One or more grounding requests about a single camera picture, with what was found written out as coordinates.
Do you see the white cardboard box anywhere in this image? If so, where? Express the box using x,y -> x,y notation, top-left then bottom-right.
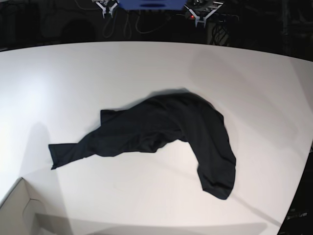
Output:
0,178 -> 49,235

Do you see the blue plastic bin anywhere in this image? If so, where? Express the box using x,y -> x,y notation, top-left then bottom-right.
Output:
119,0 -> 187,10

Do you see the black power strip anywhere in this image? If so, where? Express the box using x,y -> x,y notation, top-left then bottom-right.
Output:
176,11 -> 240,21

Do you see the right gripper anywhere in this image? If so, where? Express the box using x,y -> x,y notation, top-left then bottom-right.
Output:
92,0 -> 119,18

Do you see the dark navy t-shirt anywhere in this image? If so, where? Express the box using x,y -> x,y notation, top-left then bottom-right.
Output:
48,93 -> 236,200

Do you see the grey looped cable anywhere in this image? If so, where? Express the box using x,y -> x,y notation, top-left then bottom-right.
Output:
102,9 -> 172,39

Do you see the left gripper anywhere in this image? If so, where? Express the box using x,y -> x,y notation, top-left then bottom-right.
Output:
184,0 -> 224,27

